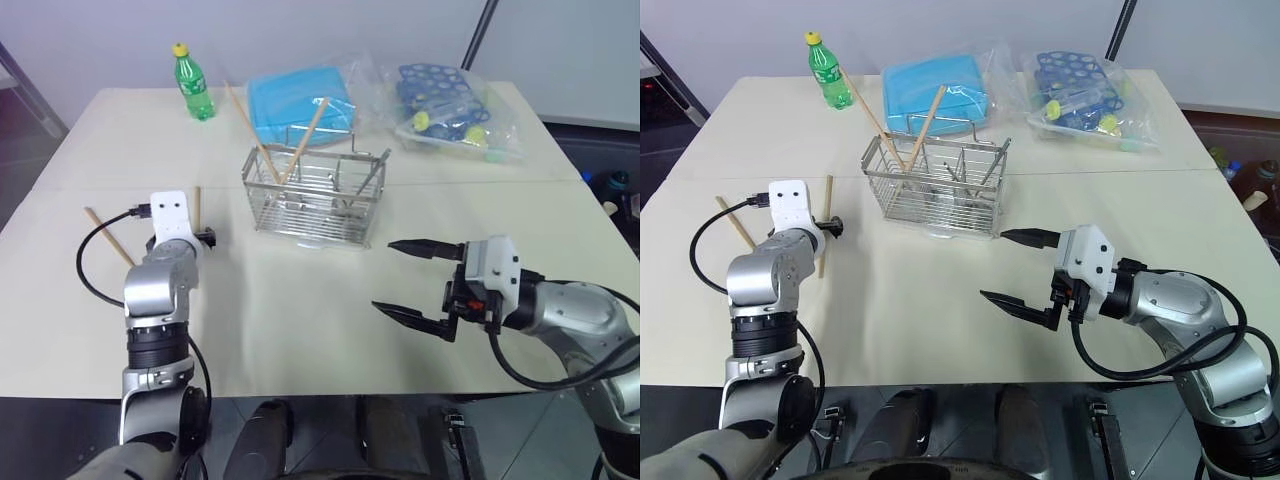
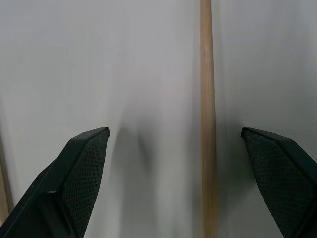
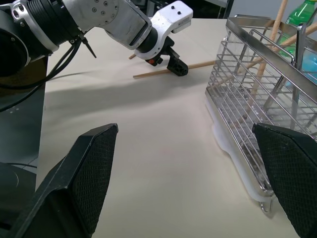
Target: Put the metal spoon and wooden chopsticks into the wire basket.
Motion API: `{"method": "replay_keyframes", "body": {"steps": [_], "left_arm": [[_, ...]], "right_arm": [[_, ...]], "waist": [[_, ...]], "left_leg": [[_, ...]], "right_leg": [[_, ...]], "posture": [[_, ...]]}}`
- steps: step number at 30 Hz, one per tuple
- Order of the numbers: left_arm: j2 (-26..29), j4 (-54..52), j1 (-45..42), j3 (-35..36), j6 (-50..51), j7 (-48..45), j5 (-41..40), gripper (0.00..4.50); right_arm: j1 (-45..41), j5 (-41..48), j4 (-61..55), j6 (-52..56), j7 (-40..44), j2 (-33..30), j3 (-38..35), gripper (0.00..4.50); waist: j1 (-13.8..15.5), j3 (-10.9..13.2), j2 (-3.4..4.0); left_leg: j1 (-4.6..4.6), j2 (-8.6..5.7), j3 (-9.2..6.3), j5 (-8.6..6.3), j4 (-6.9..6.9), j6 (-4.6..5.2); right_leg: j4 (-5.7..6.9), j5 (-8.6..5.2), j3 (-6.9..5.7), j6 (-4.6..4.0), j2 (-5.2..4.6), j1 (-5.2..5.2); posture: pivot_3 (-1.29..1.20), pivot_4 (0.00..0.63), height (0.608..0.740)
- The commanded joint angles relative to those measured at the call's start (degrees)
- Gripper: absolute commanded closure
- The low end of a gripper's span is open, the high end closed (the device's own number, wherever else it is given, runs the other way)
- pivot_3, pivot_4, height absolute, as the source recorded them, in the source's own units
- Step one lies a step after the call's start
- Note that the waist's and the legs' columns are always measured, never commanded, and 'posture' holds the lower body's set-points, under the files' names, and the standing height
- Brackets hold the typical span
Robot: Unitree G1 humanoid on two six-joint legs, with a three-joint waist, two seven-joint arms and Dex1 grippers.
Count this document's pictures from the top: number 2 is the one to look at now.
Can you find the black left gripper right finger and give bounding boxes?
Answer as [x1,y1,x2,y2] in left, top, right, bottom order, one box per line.
[241,127,317,238]

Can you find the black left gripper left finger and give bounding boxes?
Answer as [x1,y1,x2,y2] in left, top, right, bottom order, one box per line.
[0,126,111,238]

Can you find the wooden chopstick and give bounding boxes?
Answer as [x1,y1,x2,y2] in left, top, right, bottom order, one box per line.
[199,0,216,238]

